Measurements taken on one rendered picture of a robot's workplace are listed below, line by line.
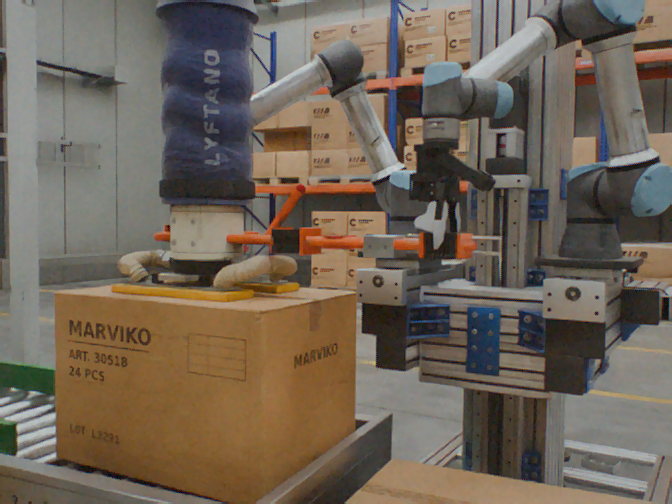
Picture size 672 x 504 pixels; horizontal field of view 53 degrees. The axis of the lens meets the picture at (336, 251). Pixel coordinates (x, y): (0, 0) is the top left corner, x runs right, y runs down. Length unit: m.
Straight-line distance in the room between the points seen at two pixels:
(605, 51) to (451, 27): 7.71
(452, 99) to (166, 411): 0.87
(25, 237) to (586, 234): 3.50
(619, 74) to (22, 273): 3.67
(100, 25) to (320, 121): 4.86
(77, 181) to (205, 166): 10.83
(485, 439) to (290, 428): 0.75
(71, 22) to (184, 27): 11.09
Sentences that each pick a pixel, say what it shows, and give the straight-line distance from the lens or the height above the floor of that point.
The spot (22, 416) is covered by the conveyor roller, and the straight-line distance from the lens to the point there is 2.23.
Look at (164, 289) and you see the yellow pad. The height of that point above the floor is 0.97.
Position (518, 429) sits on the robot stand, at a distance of 2.00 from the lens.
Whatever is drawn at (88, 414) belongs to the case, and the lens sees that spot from 1.70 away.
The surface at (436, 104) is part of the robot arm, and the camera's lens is 1.35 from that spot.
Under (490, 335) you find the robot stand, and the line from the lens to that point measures 1.82.
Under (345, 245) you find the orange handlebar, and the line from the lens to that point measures 1.41.
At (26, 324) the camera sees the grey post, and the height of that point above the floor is 0.46.
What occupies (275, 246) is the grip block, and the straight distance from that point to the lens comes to 1.48.
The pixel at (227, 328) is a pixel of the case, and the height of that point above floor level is 0.91.
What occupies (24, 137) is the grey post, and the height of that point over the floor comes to 1.59.
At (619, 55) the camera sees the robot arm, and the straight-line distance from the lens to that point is 1.66.
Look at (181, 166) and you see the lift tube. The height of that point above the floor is 1.24.
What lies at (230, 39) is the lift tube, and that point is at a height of 1.53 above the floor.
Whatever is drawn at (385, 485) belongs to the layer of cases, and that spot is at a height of 0.54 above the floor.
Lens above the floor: 1.13
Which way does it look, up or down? 3 degrees down
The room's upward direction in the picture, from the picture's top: 1 degrees clockwise
